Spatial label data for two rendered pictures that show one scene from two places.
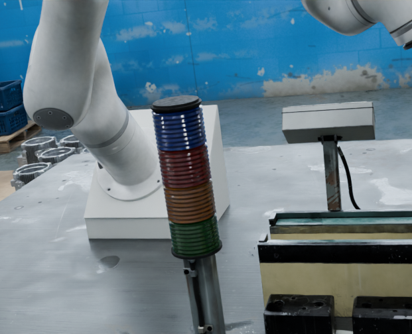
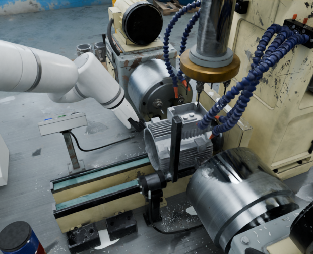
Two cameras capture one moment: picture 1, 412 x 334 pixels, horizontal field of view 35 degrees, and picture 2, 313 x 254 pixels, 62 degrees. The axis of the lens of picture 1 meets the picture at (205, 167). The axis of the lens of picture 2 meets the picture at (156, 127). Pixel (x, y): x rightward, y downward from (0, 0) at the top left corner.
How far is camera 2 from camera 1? 51 cm
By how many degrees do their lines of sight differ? 41
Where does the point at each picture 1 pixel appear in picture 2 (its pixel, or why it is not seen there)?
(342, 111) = (70, 120)
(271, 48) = not seen: outside the picture
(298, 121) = (49, 129)
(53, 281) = not seen: outside the picture
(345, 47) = not seen: outside the picture
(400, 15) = (105, 99)
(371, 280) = (108, 206)
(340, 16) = (71, 98)
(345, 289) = (98, 212)
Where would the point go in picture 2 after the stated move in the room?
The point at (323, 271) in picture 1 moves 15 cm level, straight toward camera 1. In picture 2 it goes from (87, 211) to (103, 249)
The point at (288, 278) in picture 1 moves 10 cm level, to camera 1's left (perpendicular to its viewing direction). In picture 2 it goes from (71, 218) to (42, 237)
